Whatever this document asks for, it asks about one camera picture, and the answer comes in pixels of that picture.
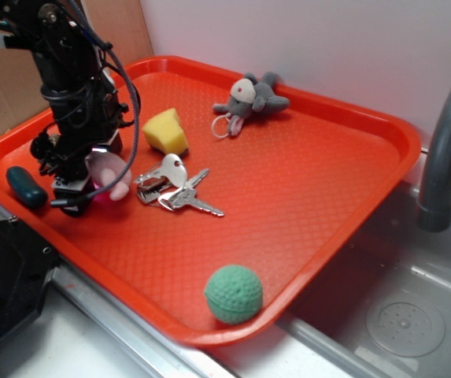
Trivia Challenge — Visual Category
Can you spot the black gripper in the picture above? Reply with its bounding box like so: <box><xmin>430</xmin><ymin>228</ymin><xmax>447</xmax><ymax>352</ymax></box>
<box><xmin>30</xmin><ymin>94</ymin><xmax>129</xmax><ymax>217</ymax></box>

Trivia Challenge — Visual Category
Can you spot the pink plush bunny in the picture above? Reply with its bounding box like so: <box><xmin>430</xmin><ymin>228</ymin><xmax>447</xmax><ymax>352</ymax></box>
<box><xmin>87</xmin><ymin>151</ymin><xmax>132</xmax><ymax>202</ymax></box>

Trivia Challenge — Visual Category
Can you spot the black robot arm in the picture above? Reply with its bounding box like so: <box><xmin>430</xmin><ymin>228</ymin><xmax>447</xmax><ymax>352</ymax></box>
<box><xmin>0</xmin><ymin>1</ymin><xmax>132</xmax><ymax>217</ymax></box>

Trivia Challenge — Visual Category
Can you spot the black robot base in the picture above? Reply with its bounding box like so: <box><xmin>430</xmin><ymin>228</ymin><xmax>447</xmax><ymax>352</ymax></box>
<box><xmin>0</xmin><ymin>218</ymin><xmax>58</xmax><ymax>344</ymax></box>

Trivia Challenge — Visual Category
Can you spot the dark green oblong toy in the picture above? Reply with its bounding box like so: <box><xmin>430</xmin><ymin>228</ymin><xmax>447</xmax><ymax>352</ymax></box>
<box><xmin>6</xmin><ymin>166</ymin><xmax>48</xmax><ymax>209</ymax></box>

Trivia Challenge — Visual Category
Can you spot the brown rock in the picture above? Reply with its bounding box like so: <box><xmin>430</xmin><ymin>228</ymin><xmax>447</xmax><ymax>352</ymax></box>
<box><xmin>47</xmin><ymin>134</ymin><xmax>61</xmax><ymax>150</ymax></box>

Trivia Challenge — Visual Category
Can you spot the silver key bunch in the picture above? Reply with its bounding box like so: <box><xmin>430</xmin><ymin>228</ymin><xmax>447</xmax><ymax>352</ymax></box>
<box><xmin>134</xmin><ymin>154</ymin><xmax>224</xmax><ymax>217</ymax></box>

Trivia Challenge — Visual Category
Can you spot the yellow sponge wedge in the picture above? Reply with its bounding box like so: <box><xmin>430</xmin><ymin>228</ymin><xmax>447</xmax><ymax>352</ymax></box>
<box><xmin>142</xmin><ymin>108</ymin><xmax>189</xmax><ymax>156</ymax></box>

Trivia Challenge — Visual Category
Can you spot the red plastic tray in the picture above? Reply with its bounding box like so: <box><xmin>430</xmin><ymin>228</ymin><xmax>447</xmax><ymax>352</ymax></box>
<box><xmin>0</xmin><ymin>57</ymin><xmax>421</xmax><ymax>347</ymax></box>

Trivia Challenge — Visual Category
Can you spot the green dimpled ball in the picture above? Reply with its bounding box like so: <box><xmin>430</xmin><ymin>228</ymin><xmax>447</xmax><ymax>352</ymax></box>
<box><xmin>204</xmin><ymin>265</ymin><xmax>263</xmax><ymax>324</ymax></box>

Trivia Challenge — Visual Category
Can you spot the grey plush mouse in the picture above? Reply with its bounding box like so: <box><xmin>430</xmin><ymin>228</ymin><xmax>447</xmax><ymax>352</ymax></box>
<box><xmin>211</xmin><ymin>72</ymin><xmax>290</xmax><ymax>139</ymax></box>

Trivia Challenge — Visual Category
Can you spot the grey sink basin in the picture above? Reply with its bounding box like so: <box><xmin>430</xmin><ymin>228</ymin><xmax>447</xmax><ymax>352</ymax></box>
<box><xmin>279</xmin><ymin>184</ymin><xmax>451</xmax><ymax>377</ymax></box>

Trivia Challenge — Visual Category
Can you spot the grey faucet spout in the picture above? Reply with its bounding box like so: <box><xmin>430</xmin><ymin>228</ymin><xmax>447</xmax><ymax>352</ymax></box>
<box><xmin>417</xmin><ymin>57</ymin><xmax>451</xmax><ymax>233</ymax></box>

